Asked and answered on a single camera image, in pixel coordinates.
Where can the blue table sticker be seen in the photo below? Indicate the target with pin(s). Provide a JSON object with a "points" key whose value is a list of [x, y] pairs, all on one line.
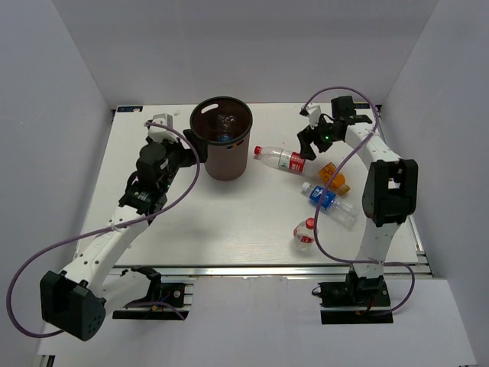
{"points": [[359, 105], [129, 109]]}

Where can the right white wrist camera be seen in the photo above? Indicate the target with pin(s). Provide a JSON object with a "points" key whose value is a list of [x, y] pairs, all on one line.
{"points": [[313, 112]]}

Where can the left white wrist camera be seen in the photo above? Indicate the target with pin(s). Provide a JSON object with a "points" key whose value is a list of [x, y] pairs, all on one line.
{"points": [[157, 128]]}

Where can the clear bottle blue label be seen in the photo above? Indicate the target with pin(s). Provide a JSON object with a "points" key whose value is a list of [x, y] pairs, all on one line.
{"points": [[225, 128]]}

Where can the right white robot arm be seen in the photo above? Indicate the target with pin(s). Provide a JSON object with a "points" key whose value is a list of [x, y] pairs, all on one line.
{"points": [[389, 194]]}

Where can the small upright red-cap bottle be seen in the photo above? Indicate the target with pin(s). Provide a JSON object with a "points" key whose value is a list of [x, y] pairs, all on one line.
{"points": [[304, 234]]}

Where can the right blue table sticker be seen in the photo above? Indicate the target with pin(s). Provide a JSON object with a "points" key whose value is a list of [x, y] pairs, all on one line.
{"points": [[359, 105]]}

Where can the brown plastic waste bin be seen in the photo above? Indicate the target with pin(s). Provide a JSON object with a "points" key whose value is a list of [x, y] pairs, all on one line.
{"points": [[228, 160]]}

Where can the left blue table sticker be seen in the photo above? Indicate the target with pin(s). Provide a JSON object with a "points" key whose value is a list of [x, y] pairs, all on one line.
{"points": [[129, 109]]}

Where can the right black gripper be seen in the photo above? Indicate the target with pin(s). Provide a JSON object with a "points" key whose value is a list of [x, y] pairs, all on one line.
{"points": [[306, 138]]}

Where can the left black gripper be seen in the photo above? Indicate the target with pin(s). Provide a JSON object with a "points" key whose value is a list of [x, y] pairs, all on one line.
{"points": [[199, 144]]}

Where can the lying orange juice bottle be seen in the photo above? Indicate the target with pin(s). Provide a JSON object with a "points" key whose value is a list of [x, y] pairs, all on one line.
{"points": [[338, 184]]}

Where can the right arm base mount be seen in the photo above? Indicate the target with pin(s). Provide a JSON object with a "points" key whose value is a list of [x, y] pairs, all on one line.
{"points": [[339, 307]]}

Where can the clear bottle red label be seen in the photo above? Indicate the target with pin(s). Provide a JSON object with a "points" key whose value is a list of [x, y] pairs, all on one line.
{"points": [[281, 159]]}

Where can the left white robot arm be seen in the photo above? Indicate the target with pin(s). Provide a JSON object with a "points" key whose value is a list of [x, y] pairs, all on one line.
{"points": [[77, 299]]}

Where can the Pocari Sweat blue bottle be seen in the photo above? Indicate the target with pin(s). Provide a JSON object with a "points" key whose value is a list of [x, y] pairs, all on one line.
{"points": [[332, 205]]}

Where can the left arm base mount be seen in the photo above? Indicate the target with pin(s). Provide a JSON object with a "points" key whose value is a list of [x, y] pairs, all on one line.
{"points": [[164, 299]]}

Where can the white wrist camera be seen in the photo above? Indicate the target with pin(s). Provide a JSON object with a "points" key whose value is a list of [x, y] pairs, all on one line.
{"points": [[313, 112], [157, 128]]}

